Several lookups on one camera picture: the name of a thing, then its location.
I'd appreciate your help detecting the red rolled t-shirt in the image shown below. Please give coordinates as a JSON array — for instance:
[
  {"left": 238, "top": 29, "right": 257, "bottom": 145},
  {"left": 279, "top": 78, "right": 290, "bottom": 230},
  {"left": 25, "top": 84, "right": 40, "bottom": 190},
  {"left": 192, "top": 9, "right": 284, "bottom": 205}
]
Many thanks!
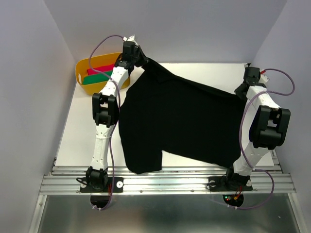
[{"left": 87, "top": 64, "right": 114, "bottom": 75}]

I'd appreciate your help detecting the black t-shirt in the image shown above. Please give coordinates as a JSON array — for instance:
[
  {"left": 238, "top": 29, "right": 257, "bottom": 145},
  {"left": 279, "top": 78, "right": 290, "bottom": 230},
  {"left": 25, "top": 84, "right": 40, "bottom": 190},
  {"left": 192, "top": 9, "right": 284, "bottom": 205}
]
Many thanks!
[{"left": 119, "top": 60, "right": 245, "bottom": 174}]

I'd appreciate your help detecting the yellow plastic basket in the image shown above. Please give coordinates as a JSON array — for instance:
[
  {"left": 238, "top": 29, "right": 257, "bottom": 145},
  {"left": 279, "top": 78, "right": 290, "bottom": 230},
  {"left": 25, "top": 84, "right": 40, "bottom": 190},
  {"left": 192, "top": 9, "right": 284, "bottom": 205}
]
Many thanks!
[{"left": 75, "top": 52, "right": 121, "bottom": 95}]

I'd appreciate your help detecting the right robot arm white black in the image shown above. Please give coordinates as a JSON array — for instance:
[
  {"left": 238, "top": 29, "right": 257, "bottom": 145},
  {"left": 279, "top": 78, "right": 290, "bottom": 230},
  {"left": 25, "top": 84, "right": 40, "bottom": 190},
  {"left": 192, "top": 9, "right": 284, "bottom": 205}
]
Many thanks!
[{"left": 223, "top": 84, "right": 291, "bottom": 190}]

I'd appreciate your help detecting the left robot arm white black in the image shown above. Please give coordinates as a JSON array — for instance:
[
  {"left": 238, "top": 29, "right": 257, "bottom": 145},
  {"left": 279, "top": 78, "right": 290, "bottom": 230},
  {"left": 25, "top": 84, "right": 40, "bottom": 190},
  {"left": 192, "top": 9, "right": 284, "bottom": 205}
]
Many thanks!
[{"left": 86, "top": 42, "right": 148, "bottom": 192}]

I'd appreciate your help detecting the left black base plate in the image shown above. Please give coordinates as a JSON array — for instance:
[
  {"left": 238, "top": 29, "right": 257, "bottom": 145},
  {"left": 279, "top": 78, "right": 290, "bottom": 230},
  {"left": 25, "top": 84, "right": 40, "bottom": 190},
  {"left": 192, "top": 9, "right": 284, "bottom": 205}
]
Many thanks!
[{"left": 76, "top": 177, "right": 124, "bottom": 194}]

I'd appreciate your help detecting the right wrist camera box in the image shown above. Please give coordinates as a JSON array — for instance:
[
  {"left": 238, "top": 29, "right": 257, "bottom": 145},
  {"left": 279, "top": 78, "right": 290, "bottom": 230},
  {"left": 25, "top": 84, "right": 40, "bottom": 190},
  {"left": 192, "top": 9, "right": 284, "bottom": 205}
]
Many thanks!
[{"left": 243, "top": 67, "right": 261, "bottom": 85}]

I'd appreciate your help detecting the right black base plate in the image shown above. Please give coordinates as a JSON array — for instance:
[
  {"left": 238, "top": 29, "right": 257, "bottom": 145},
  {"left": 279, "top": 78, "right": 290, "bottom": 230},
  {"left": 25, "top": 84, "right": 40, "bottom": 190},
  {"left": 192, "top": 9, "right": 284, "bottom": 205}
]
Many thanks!
[{"left": 207, "top": 176, "right": 253, "bottom": 192}]

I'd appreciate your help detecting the green rolled t-shirt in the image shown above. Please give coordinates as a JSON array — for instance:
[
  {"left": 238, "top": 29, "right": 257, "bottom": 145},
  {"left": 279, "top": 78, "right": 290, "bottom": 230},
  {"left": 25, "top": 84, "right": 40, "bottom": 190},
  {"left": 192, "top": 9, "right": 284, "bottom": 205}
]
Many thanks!
[{"left": 82, "top": 69, "right": 113, "bottom": 85}]

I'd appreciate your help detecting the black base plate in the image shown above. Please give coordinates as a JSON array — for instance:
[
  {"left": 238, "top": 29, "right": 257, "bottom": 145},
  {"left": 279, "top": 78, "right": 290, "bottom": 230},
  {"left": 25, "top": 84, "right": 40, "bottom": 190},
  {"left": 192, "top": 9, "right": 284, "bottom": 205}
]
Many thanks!
[
  {"left": 76, "top": 177, "right": 124, "bottom": 194},
  {"left": 207, "top": 176, "right": 253, "bottom": 192}
]

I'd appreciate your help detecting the aluminium rail frame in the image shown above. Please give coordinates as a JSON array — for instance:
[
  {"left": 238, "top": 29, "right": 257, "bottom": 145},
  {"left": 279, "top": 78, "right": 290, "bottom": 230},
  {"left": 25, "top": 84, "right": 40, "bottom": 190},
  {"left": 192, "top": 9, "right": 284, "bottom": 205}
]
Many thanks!
[{"left": 27, "top": 63, "right": 303, "bottom": 233}]

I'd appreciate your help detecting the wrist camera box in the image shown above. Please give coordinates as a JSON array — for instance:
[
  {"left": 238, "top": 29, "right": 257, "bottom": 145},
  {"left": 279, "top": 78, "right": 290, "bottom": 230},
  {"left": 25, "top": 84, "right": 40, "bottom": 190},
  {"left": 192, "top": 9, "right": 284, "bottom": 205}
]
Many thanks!
[
  {"left": 243, "top": 67, "right": 261, "bottom": 85},
  {"left": 121, "top": 41, "right": 138, "bottom": 61}
]

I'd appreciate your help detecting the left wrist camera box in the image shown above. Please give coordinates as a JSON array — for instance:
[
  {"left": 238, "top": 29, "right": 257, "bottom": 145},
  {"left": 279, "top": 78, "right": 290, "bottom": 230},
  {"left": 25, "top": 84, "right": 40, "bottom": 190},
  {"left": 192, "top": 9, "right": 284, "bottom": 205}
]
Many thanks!
[{"left": 121, "top": 41, "right": 138, "bottom": 61}]

